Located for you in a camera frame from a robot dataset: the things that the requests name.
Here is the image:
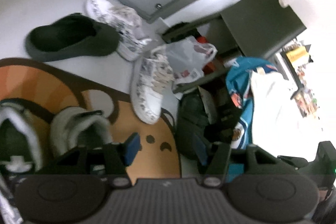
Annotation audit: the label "grey sneaker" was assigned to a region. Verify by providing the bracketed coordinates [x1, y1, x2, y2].
[50, 106, 113, 157]
[1, 101, 44, 174]

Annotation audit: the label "white cloth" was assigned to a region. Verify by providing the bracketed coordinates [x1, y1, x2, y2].
[250, 69, 324, 161]

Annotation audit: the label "teal blue printed garment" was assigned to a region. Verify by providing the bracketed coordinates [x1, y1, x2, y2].
[225, 56, 279, 183]

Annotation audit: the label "orange cat-shaped floor mat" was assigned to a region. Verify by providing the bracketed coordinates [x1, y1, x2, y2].
[1, 59, 181, 182]

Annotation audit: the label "white sneaker with beige laces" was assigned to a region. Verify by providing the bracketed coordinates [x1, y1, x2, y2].
[130, 46, 174, 124]

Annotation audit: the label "white plastic bag red print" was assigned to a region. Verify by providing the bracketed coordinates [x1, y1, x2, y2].
[165, 36, 218, 89]

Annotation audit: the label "white patterned sneaker far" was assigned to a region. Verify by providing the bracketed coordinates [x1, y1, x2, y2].
[85, 0, 152, 61]

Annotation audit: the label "black slipper near door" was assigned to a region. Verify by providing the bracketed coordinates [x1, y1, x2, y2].
[25, 13, 120, 62]

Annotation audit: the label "dark shoe rack frame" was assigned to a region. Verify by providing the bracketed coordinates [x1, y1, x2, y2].
[161, 0, 308, 93]

